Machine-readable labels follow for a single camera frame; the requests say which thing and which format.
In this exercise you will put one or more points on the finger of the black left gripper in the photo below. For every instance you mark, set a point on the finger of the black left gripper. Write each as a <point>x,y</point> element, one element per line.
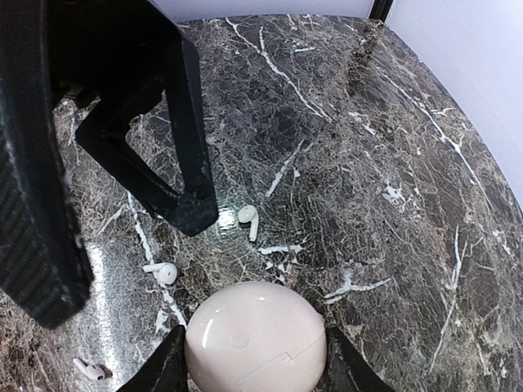
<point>45,269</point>
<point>163,65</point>

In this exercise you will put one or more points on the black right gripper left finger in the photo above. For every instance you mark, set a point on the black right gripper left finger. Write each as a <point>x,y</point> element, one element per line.
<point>165,370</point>

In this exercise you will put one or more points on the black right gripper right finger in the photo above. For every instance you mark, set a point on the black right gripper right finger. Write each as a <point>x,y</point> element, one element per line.
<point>346,369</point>

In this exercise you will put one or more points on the white earbud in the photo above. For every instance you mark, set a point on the white earbud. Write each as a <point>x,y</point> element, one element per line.
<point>165,273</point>
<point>249,215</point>
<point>92,372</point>

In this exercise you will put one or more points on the pink earbud charging case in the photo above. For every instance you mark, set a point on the pink earbud charging case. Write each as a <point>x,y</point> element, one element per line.
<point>256,336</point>

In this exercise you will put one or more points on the black right frame post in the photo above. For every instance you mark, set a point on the black right frame post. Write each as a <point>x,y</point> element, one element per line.
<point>380,10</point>

